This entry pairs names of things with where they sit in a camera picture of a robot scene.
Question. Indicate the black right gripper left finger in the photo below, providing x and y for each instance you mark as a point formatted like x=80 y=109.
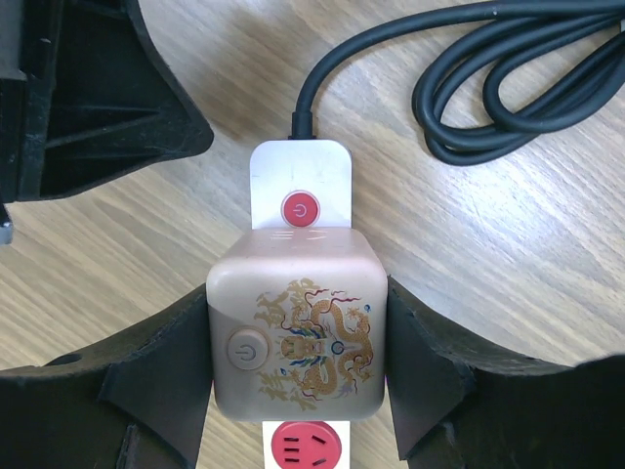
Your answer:
x=137 y=399

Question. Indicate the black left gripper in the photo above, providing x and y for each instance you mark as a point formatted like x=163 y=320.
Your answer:
x=85 y=99

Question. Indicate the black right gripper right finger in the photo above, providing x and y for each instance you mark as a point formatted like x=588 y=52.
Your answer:
x=459 y=400

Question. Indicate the beige cube adapter dragon print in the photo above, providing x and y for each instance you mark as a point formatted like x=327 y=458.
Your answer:
x=298 y=323

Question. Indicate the white power strip red sockets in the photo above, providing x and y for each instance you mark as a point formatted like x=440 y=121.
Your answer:
x=301 y=184

